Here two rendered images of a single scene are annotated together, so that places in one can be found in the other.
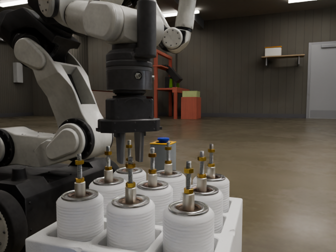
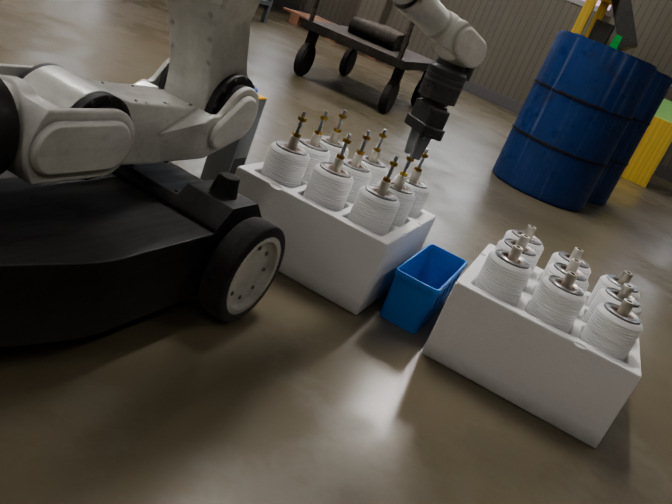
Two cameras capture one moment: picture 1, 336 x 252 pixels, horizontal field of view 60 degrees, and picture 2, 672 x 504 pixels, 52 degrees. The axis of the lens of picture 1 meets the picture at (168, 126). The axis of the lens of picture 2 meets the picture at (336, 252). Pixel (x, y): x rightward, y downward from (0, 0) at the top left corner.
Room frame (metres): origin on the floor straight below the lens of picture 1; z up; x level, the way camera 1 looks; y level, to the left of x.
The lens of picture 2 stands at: (0.69, 1.65, 0.63)
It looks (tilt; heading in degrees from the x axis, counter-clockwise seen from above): 20 degrees down; 268
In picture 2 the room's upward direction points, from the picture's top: 22 degrees clockwise
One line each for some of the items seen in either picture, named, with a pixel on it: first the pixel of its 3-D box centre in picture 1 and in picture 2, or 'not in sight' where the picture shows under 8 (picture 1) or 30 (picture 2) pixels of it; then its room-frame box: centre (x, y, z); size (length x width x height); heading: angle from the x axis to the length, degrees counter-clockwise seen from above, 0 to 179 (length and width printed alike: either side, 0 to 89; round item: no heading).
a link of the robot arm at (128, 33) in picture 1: (136, 39); (455, 57); (0.56, 0.06, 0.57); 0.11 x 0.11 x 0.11; 44
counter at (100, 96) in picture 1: (97, 104); not in sight; (9.42, 2.27, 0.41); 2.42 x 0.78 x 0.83; 159
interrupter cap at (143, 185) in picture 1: (152, 185); (354, 165); (0.68, 0.04, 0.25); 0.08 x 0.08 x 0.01
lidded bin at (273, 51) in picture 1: (273, 52); not in sight; (8.51, -3.03, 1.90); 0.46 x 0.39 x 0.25; 69
